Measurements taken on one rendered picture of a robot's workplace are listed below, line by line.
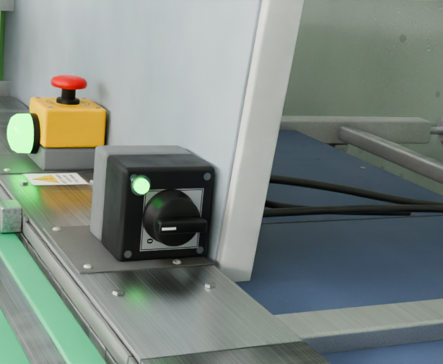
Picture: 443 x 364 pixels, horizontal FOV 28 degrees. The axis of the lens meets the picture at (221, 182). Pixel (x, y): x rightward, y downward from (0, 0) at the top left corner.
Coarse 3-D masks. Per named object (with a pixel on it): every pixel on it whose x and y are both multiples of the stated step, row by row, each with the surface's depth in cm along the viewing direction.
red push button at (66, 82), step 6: (54, 78) 99; (60, 78) 99; (66, 78) 99; (72, 78) 99; (78, 78) 100; (54, 84) 99; (60, 84) 99; (66, 84) 98; (72, 84) 99; (78, 84) 99; (84, 84) 100; (66, 90) 100; (72, 90) 100; (66, 96) 100; (72, 96) 100
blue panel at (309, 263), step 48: (288, 144) 135; (288, 192) 108; (384, 192) 113; (432, 192) 115; (288, 240) 90; (336, 240) 92; (384, 240) 93; (432, 240) 95; (288, 288) 77; (336, 288) 78; (384, 288) 80; (432, 288) 81
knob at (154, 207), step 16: (160, 192) 73; (176, 192) 73; (144, 208) 73; (160, 208) 71; (176, 208) 72; (192, 208) 72; (144, 224) 73; (160, 224) 70; (176, 224) 71; (192, 224) 71; (160, 240) 72; (176, 240) 72
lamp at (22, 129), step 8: (16, 120) 98; (24, 120) 98; (32, 120) 98; (8, 128) 99; (16, 128) 98; (24, 128) 98; (32, 128) 98; (8, 136) 99; (16, 136) 98; (24, 136) 98; (32, 136) 98; (16, 144) 98; (24, 144) 98; (32, 144) 98; (24, 152) 100; (32, 152) 100
